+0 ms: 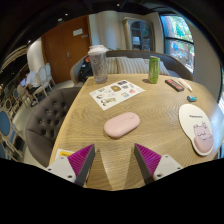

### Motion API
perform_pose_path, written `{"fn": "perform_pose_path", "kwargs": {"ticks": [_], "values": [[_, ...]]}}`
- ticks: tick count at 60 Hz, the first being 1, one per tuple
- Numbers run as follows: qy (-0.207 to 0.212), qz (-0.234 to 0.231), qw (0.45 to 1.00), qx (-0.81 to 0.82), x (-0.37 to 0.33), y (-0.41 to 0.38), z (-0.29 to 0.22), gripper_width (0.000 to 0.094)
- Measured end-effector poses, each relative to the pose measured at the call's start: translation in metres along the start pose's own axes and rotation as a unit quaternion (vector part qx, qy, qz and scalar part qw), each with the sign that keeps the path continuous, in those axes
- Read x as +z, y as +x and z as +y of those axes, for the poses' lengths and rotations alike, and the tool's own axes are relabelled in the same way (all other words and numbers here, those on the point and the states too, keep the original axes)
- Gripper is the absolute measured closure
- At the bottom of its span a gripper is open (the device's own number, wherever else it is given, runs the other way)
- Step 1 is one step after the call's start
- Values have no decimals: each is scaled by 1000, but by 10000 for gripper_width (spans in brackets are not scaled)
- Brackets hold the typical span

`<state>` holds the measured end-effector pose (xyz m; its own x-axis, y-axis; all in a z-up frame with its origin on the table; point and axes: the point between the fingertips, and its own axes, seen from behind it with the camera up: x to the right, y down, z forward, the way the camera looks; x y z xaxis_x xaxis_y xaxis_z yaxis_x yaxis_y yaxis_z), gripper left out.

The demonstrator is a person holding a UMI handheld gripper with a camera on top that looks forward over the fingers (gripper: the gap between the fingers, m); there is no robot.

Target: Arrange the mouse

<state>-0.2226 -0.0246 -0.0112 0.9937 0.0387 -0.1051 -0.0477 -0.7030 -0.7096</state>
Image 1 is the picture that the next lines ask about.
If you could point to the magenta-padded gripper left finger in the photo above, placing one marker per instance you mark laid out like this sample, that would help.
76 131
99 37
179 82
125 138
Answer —
63 166

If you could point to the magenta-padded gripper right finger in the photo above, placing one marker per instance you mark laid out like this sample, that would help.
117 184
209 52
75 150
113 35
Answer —
164 166

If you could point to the pink computer mouse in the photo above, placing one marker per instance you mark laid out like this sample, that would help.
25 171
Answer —
120 125

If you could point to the white cartoon mouse pad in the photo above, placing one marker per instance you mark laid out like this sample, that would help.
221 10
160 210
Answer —
193 124

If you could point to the yellow square label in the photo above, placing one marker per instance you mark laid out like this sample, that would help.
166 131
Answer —
63 154

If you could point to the grey tufted armchair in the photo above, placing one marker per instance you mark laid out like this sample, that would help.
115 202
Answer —
46 123

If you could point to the group of blue chairs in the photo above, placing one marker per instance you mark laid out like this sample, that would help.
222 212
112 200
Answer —
6 125

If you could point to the small teal pack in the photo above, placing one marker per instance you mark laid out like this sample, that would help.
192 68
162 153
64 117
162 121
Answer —
191 98

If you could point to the black box with red print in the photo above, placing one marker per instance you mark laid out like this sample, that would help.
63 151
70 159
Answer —
174 85

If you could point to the white squeeze tube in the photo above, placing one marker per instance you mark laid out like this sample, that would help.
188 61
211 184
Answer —
185 84

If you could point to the white sticker sheet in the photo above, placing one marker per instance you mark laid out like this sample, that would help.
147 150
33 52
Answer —
115 94

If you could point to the person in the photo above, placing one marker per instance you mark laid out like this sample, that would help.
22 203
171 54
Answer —
31 81

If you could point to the group of white chairs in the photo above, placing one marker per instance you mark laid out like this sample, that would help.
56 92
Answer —
45 76

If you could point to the green drink can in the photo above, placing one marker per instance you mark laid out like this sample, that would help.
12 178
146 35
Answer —
154 69

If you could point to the black backpack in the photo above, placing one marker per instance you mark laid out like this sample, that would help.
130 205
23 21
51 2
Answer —
85 71

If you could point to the grey curved sofa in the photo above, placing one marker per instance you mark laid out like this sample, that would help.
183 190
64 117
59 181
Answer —
176 65

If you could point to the clear shaker bottle white lid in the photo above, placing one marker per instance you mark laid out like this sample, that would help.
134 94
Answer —
98 66

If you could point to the brown wooden door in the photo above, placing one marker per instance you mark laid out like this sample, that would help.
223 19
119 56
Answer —
61 53

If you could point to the dark-framed window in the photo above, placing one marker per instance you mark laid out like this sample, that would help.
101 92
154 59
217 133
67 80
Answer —
180 43

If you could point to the arched glass cabinet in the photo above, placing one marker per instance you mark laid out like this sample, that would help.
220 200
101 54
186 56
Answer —
140 35

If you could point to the white door sign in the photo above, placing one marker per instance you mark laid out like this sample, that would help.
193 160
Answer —
77 32

